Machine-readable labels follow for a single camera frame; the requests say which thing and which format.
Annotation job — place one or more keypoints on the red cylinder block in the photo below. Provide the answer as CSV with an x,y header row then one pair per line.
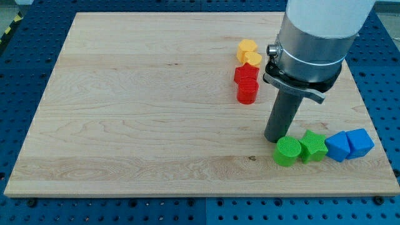
x,y
247,90

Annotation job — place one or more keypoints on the wooden board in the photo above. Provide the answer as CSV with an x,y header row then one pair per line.
x,y
144,105

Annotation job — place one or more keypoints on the red star block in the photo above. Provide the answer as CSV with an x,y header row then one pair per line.
x,y
245,71

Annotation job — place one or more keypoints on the yellow heart block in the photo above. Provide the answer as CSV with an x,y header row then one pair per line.
x,y
253,59

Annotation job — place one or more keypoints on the yellow hexagon block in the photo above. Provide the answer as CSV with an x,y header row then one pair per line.
x,y
246,45

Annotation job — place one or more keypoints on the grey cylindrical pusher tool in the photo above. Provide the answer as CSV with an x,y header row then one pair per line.
x,y
283,112

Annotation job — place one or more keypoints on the green cylinder block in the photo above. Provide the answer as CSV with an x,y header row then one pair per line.
x,y
287,151

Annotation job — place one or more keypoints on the green star block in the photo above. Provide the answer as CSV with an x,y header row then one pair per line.
x,y
313,147

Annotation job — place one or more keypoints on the blue triangular block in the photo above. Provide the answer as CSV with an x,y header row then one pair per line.
x,y
338,147

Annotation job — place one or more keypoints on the blue cube block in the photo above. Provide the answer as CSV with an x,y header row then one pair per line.
x,y
360,143

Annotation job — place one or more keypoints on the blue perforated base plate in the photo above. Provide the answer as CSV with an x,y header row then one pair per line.
x,y
26,64

